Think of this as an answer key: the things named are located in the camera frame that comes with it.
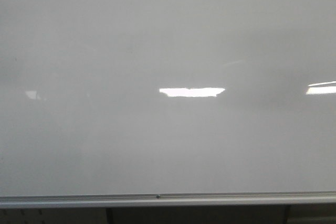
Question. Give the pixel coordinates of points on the white whiteboard with aluminium frame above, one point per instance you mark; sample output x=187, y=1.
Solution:
x=115, y=103

